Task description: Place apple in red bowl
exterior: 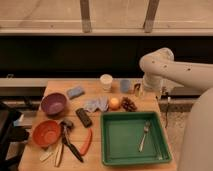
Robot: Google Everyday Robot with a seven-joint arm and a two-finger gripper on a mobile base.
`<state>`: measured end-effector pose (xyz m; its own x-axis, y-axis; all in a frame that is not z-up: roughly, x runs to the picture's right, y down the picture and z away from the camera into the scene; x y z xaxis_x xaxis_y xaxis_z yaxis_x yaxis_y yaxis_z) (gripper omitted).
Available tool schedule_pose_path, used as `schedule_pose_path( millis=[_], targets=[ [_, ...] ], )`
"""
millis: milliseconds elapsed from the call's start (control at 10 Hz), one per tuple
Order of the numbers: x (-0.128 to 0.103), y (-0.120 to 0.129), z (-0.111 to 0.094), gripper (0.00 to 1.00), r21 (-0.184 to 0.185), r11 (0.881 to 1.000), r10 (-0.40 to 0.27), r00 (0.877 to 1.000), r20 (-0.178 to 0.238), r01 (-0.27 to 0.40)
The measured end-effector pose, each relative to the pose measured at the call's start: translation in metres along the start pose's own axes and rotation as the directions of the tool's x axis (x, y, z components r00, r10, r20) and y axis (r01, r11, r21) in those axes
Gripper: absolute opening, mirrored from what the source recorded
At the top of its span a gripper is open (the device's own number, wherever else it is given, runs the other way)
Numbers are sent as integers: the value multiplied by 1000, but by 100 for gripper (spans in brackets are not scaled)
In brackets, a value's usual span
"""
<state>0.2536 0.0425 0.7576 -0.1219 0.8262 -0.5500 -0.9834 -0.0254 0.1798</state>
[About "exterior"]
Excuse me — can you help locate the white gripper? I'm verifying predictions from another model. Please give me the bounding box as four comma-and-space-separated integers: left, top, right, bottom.
134, 74, 163, 99

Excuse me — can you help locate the orange apple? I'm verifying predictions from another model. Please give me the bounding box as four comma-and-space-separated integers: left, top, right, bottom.
109, 98, 120, 110

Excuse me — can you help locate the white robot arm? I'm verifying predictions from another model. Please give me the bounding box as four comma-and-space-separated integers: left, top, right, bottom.
139, 48, 213, 171

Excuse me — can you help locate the purple bowl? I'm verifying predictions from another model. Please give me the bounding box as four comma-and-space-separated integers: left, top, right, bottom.
41, 93, 67, 116

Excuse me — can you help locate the red bowl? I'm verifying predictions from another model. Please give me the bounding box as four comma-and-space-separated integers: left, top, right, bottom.
32, 120, 61, 148

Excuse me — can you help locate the blue plastic cup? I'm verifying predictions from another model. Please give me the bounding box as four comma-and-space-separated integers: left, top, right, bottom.
120, 79, 131, 93

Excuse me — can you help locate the dark grape bunch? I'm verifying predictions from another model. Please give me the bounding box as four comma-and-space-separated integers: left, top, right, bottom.
121, 97, 137, 112

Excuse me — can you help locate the white paper cup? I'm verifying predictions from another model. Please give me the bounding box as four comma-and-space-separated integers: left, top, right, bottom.
100, 74, 113, 92

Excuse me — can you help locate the silver fork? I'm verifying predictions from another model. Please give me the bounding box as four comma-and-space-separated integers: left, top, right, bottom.
139, 121, 151, 152

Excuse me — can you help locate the grey crumpled cloth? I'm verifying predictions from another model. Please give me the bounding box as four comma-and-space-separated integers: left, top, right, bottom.
84, 97, 108, 113

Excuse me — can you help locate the green plastic tray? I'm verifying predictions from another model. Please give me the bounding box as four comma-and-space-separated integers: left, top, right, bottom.
100, 111, 172, 166

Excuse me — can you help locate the blue sponge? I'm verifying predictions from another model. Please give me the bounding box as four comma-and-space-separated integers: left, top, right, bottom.
67, 86, 85, 99

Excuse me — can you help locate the black rectangular block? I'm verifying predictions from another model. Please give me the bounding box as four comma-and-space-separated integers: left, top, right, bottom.
76, 108, 92, 128

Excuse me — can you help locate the cream wooden knife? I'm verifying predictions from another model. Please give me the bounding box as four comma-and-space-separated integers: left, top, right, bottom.
54, 142, 63, 167

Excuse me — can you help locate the small cream utensil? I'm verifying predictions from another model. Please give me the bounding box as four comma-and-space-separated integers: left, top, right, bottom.
39, 152, 53, 162

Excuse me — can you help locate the black chair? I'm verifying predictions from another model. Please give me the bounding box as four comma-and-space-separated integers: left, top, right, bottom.
0, 101, 29, 171

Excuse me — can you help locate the black handled utensil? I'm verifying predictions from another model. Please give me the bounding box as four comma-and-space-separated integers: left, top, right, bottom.
60, 119, 84, 162

